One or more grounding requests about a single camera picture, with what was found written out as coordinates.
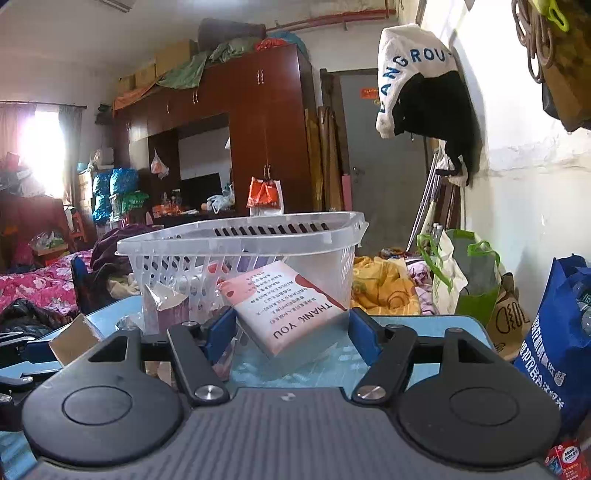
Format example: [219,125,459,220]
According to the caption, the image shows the grey door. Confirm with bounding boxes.
[339,69,439,252]

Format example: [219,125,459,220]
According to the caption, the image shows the green tarp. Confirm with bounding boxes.
[157,38,269,90]

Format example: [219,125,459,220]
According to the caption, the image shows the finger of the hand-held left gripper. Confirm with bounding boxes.
[0,371,37,416]
[0,330,63,366]

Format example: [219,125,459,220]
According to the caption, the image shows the open purple carton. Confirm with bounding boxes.
[143,282,190,334]

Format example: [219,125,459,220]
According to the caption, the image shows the wooden boards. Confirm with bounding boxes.
[305,106,345,213]

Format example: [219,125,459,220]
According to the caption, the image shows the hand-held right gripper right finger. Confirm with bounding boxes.
[347,308,498,408]

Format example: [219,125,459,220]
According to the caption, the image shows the white black hanging jacket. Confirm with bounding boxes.
[375,24,483,188]

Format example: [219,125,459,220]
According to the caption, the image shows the pink white box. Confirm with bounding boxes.
[217,261,349,372]

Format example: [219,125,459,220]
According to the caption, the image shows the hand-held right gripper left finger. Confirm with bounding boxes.
[88,305,237,409]

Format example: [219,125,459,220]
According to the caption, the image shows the green white tote bag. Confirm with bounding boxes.
[417,229,504,326]

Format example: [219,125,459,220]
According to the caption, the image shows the small red box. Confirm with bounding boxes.
[545,440,587,480]

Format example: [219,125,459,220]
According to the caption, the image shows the metal crutches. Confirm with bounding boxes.
[406,152,446,252]

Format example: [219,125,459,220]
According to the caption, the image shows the dark hanging bag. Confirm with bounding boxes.
[540,28,591,134]

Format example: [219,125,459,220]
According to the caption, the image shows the dark wooden wardrobe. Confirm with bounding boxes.
[113,44,319,217]

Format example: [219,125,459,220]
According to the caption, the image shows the yellow blanket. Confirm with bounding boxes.
[351,256,421,317]

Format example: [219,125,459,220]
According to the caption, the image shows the blue shopping bag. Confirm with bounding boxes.
[513,254,591,439]

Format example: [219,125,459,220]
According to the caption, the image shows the grey curtain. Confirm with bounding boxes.
[58,105,83,208]

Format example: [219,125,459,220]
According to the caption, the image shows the pink curtain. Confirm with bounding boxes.
[0,104,35,158]

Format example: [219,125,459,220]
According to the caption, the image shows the row of cardboard boxes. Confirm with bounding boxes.
[115,39,199,93]

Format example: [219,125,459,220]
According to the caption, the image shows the brown paper bag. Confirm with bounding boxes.
[485,272,532,361]

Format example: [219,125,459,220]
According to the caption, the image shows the black television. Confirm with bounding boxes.
[180,172,221,210]

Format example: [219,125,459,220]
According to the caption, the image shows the coiled rope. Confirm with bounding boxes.
[512,0,561,84]

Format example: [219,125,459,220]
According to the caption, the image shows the pink floral blanket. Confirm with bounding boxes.
[0,251,93,319]

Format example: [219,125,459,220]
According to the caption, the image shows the window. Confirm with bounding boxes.
[21,111,65,199]

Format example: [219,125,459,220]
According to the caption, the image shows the white plastic basket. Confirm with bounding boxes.
[115,211,369,324]

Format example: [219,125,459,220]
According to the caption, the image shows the dark purple clothes pile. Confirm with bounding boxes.
[90,224,158,282]

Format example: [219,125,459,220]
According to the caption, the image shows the red armchair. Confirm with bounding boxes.
[0,194,70,268]

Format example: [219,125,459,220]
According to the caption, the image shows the white hanging plastic bag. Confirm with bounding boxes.
[150,150,170,180]

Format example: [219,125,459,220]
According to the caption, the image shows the yellow green hanger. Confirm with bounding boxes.
[531,0,571,33]

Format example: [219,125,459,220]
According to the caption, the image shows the blue plastic bags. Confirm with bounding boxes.
[92,167,139,222]

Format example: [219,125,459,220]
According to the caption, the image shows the orange plastic bag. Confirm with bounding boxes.
[246,176,283,217]

